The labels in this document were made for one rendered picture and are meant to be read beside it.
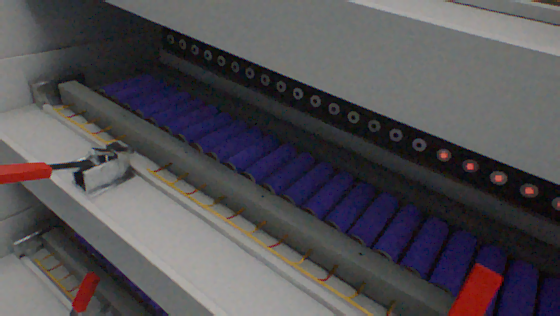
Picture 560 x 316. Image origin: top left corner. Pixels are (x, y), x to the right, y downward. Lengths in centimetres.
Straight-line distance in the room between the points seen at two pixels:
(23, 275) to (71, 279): 5
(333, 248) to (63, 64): 35
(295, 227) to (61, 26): 32
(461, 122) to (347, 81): 5
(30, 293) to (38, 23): 28
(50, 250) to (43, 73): 21
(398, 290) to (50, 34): 40
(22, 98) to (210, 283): 29
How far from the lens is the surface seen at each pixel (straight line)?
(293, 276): 26
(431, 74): 18
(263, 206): 28
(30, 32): 46
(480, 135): 18
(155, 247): 29
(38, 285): 52
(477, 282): 21
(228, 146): 35
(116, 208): 32
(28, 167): 31
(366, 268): 26
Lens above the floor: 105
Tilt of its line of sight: 18 degrees down
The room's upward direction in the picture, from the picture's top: 19 degrees clockwise
